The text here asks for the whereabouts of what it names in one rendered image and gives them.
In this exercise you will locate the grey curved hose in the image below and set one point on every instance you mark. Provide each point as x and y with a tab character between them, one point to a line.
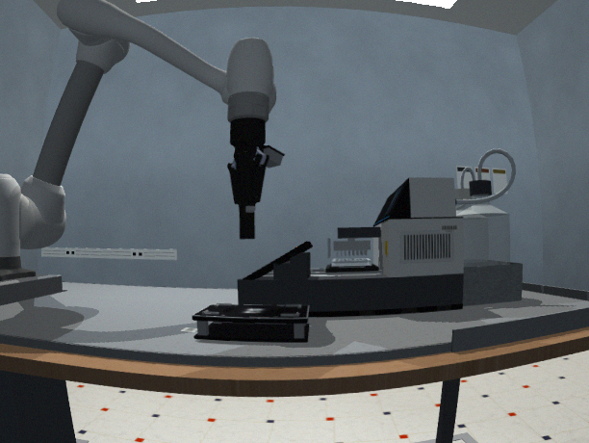
504	190

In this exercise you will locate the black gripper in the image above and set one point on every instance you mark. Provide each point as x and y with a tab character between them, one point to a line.
247	174

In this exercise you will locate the clear bottle with black cap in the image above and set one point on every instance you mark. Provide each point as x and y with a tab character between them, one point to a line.
486	230

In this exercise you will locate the grey bottle with blue liquid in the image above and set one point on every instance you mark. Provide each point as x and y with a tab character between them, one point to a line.
462	194

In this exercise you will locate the dark grey raised edge strip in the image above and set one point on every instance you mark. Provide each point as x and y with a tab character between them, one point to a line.
476	337

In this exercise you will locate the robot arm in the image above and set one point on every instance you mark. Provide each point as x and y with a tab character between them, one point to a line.
33	216

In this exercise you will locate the grey flexible hose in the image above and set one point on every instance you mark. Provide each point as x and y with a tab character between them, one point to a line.
462	176

